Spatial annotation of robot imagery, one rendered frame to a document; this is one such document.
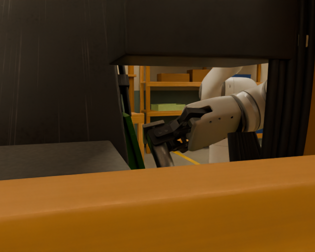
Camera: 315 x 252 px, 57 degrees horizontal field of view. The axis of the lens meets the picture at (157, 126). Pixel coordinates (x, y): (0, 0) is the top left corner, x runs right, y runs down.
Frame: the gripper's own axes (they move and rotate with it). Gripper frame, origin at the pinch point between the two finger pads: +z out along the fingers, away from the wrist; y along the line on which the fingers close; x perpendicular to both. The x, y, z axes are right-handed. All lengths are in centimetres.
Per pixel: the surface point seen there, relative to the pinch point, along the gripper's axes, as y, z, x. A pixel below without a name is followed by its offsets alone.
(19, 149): 10.8, 21.2, 0.6
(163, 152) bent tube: 1.5, 1.0, 3.3
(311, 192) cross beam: 30.2, 2.3, 24.0
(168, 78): -371, -177, -354
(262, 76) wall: -461, -437, -356
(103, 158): 14.5, 11.3, 8.5
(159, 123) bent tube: 2.7, -0.4, -1.8
